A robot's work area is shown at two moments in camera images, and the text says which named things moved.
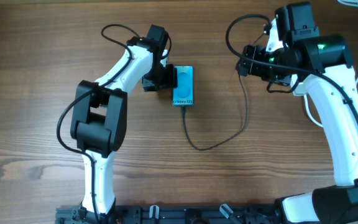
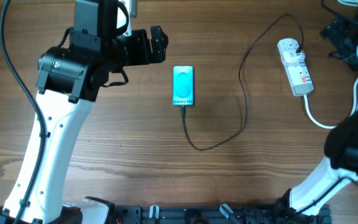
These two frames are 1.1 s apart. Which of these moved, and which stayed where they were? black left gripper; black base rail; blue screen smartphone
Moved: black left gripper
Stayed: blue screen smartphone; black base rail
